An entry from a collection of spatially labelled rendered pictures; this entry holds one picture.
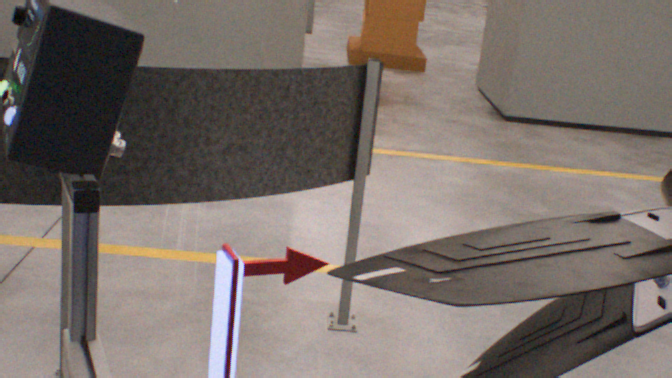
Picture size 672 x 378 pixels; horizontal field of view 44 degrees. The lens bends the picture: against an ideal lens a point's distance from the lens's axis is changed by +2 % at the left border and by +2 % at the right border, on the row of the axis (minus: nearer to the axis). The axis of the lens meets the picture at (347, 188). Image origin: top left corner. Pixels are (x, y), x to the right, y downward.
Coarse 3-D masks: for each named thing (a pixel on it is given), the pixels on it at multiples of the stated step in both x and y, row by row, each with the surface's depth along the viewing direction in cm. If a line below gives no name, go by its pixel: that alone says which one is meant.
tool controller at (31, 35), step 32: (32, 0) 108; (64, 0) 102; (96, 0) 119; (32, 32) 100; (64, 32) 95; (96, 32) 96; (128, 32) 98; (32, 64) 95; (64, 64) 96; (96, 64) 97; (128, 64) 99; (0, 96) 117; (32, 96) 96; (64, 96) 97; (96, 96) 98; (32, 128) 97; (64, 128) 98; (96, 128) 100; (32, 160) 98; (64, 160) 99; (96, 160) 101
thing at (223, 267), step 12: (216, 264) 49; (228, 264) 47; (216, 276) 49; (228, 276) 47; (216, 288) 49; (228, 288) 48; (216, 300) 49; (228, 300) 48; (216, 312) 49; (216, 324) 49; (216, 336) 49; (216, 348) 50; (216, 360) 50; (216, 372) 50
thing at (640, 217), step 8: (648, 208) 66; (656, 208) 67; (664, 208) 67; (624, 216) 65; (632, 216) 65; (640, 216) 65; (664, 216) 65; (640, 224) 64; (648, 224) 64; (656, 224) 64; (664, 224) 64; (656, 232) 62; (664, 232) 62
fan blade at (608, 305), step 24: (624, 288) 76; (552, 312) 83; (576, 312) 79; (600, 312) 75; (624, 312) 73; (504, 336) 92; (528, 336) 83; (552, 336) 79; (576, 336) 76; (600, 336) 73; (624, 336) 71; (480, 360) 89; (504, 360) 82; (528, 360) 79; (552, 360) 76; (576, 360) 73
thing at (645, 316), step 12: (636, 288) 75; (648, 288) 74; (660, 288) 72; (636, 300) 74; (648, 300) 73; (636, 312) 73; (648, 312) 71; (660, 312) 70; (636, 324) 71; (648, 324) 70
